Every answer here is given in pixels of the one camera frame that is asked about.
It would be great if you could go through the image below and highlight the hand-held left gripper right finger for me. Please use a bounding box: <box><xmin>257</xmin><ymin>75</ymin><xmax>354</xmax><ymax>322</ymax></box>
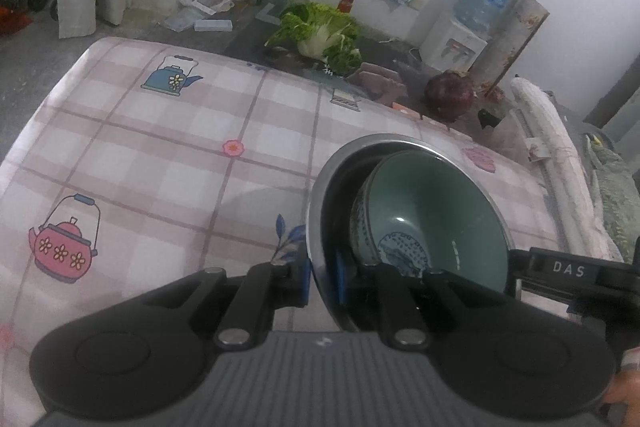
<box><xmin>334</xmin><ymin>251</ymin><xmax>502</xmax><ymax>350</ymax></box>

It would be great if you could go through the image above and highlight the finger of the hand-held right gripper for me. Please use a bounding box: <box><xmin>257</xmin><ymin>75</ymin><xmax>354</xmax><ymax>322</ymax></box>
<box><xmin>508</xmin><ymin>247</ymin><xmax>602</xmax><ymax>297</ymax></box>

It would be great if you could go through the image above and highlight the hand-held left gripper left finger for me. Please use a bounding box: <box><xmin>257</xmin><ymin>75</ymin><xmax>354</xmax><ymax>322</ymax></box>
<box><xmin>144</xmin><ymin>257</ymin><xmax>312</xmax><ymax>351</ymax></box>

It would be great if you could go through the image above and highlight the medium deep steel bowl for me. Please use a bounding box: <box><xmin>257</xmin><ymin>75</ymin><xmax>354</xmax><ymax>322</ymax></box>
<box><xmin>306</xmin><ymin>134</ymin><xmax>524</xmax><ymax>334</ymax></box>

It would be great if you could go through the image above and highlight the green ceramic bowl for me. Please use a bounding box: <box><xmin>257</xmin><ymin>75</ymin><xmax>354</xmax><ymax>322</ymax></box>
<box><xmin>349</xmin><ymin>150</ymin><xmax>511</xmax><ymax>294</ymax></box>

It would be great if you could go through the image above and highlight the person's right hand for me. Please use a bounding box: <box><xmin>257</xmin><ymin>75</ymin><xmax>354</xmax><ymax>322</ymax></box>
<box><xmin>604</xmin><ymin>346</ymin><xmax>640</xmax><ymax>417</ymax></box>

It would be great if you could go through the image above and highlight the green floral pillow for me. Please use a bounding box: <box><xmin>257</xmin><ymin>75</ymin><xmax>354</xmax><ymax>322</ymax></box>
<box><xmin>581</xmin><ymin>133</ymin><xmax>640</xmax><ymax>254</ymax></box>

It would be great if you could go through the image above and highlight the rolled pink white blanket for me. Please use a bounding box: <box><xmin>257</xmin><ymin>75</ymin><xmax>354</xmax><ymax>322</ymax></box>
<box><xmin>510</xmin><ymin>77</ymin><xmax>617</xmax><ymax>260</ymax></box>

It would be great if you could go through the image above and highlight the pink cloth lump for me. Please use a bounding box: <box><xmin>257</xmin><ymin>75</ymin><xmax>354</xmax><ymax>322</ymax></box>
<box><xmin>349</xmin><ymin>62</ymin><xmax>407</xmax><ymax>106</ymax></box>

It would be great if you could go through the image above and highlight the red onion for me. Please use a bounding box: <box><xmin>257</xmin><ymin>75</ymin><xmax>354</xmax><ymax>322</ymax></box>
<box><xmin>424</xmin><ymin>71</ymin><xmax>474</xmax><ymax>124</ymax></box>

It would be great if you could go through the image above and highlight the dark low table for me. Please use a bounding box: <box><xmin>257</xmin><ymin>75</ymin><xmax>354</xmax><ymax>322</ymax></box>
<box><xmin>224</xmin><ymin>1</ymin><xmax>507</xmax><ymax>144</ymax></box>

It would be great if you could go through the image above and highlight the patterned leaning board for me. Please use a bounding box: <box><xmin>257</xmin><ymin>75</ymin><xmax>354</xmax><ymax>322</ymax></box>
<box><xmin>474</xmin><ymin>0</ymin><xmax>551</xmax><ymax>94</ymax></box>

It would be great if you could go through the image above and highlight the napa cabbage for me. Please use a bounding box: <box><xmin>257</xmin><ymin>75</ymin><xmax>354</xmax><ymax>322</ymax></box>
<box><xmin>264</xmin><ymin>2</ymin><xmax>363</xmax><ymax>75</ymax></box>

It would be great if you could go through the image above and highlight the white water dispenser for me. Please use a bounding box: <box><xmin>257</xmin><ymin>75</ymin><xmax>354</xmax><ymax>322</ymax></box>
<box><xmin>418</xmin><ymin>17</ymin><xmax>489</xmax><ymax>74</ymax></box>

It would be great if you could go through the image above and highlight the flat white box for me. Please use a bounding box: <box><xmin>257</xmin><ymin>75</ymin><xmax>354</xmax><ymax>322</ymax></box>
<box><xmin>193</xmin><ymin>19</ymin><xmax>234</xmax><ymax>34</ymax></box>

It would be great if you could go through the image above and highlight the blue plastic packet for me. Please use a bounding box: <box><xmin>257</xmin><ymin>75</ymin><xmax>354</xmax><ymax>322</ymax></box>
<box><xmin>166</xmin><ymin>9</ymin><xmax>197</xmax><ymax>32</ymax></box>

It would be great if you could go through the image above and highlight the red bag on floor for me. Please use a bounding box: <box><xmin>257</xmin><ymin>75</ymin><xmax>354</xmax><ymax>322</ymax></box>
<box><xmin>0</xmin><ymin>4</ymin><xmax>35</xmax><ymax>34</ymax></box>

